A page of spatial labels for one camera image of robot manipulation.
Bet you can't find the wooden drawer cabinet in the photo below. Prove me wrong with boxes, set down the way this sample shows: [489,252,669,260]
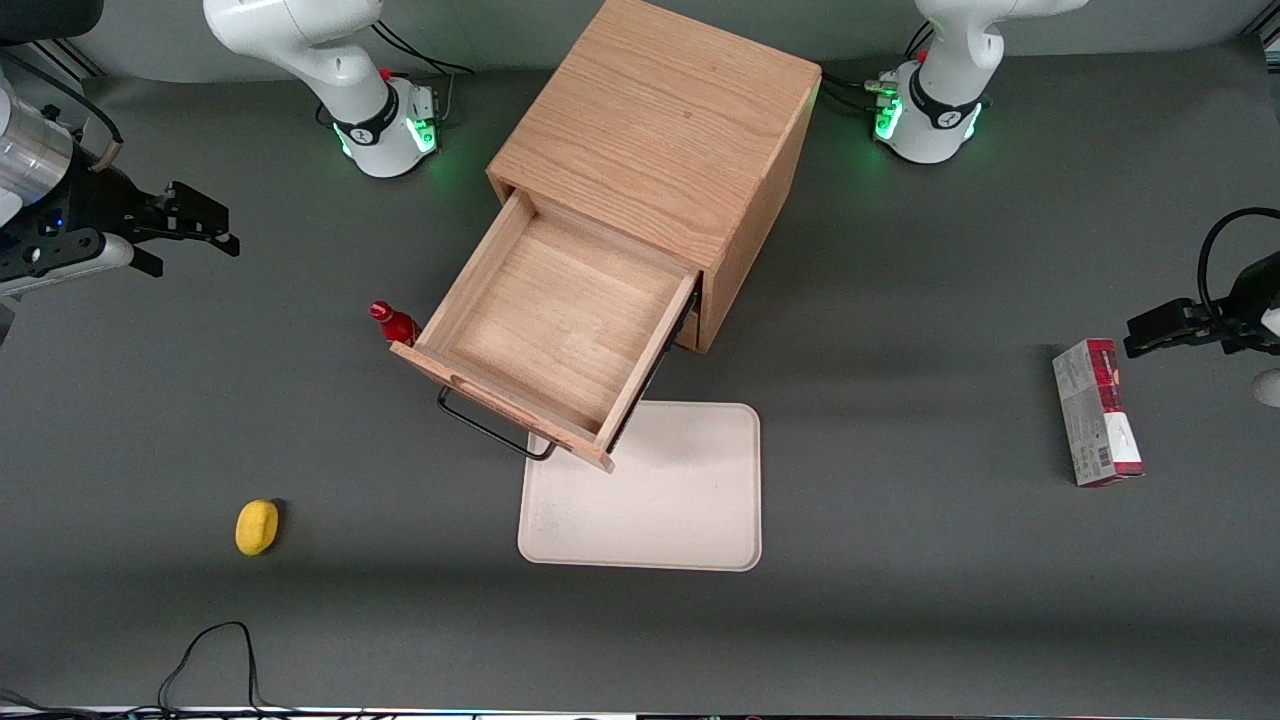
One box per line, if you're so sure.
[487,0,823,354]

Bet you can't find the aluminium frame rail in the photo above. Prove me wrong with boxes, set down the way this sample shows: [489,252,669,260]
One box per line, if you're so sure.
[30,40,103,81]

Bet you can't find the yellow lemon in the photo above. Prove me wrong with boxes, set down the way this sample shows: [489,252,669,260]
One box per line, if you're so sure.
[235,499,281,557]

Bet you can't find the black left base cables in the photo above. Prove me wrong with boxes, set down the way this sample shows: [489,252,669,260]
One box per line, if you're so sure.
[820,20,936,113]

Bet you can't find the red cola bottle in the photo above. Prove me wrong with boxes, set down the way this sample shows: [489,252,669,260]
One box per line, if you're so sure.
[369,300,423,348]

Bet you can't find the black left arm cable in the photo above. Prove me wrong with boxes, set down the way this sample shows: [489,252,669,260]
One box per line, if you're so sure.
[1197,207,1280,321]

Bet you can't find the red tartan cardboard box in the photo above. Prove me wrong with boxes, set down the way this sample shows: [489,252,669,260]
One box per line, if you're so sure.
[1051,338,1146,489]

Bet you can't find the beige plastic tray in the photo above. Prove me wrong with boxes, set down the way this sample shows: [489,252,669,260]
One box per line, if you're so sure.
[517,400,763,573]

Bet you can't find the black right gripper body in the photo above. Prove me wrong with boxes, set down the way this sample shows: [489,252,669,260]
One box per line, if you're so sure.
[0,165,169,283]

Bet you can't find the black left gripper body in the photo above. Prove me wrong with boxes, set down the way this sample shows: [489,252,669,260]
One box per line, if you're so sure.
[1213,252,1280,357]

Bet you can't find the black cable loop on table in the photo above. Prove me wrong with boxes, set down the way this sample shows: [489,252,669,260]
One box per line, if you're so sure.
[158,621,269,717]

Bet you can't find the wooden drawer with black handle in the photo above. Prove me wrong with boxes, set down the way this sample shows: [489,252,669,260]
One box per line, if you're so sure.
[388,188,701,473]

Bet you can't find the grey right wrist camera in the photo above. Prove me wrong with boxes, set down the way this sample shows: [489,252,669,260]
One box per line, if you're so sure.
[0,232,137,297]

